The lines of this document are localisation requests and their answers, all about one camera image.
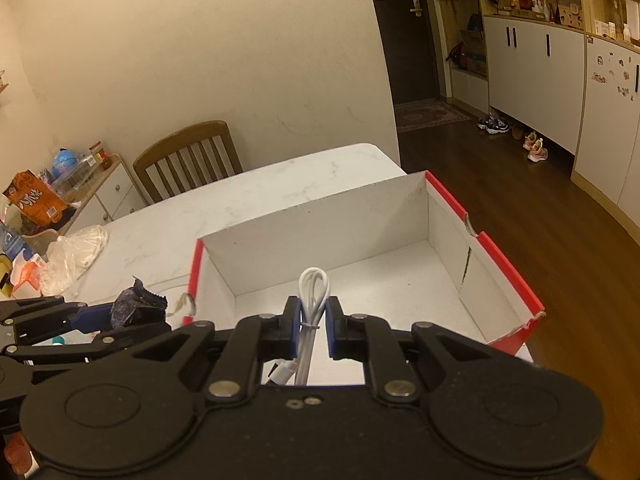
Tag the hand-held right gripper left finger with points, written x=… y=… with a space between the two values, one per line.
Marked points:
x=294 y=330

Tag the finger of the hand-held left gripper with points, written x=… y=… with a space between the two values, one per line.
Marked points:
x=92 y=317
x=125 y=342

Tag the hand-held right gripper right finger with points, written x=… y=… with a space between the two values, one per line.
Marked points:
x=332 y=330

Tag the dark snack wrapper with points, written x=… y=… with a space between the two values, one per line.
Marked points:
x=127 y=307

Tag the white bottle with teal cap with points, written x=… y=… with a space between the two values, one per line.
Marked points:
x=58 y=341

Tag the red cardboard box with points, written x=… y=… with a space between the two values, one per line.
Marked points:
x=400 y=285

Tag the plastic bag of flatbreads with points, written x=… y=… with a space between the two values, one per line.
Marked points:
x=75 y=250

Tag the orange tissue box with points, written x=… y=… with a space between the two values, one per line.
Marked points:
x=25 y=274

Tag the orange snack bag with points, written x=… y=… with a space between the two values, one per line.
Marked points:
x=35 y=200

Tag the white side cabinet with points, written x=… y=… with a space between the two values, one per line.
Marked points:
x=117 y=185

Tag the blue globe toy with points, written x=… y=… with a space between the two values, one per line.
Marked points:
x=64 y=160

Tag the red cap jar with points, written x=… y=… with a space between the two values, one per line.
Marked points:
x=99 y=152

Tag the wooden chair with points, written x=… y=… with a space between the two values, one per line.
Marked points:
x=200 y=132

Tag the patterned rug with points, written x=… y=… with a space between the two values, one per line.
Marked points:
x=430 y=115

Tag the dark sneaker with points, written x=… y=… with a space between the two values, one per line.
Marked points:
x=485 y=122
x=501 y=127

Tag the white bench cabinet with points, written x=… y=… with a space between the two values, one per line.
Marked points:
x=467 y=92

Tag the red bag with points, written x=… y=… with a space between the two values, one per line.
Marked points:
x=455 y=55

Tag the dark door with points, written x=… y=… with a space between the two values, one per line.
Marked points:
x=400 y=35

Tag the white shoe cabinet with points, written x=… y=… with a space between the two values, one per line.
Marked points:
x=530 y=75

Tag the dark blue bag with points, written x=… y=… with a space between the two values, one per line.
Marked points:
x=474 y=22

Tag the white cabinet with stickers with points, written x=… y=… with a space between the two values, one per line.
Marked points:
x=610 y=135

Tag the black cat figurine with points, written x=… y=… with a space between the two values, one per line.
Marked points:
x=552 y=4

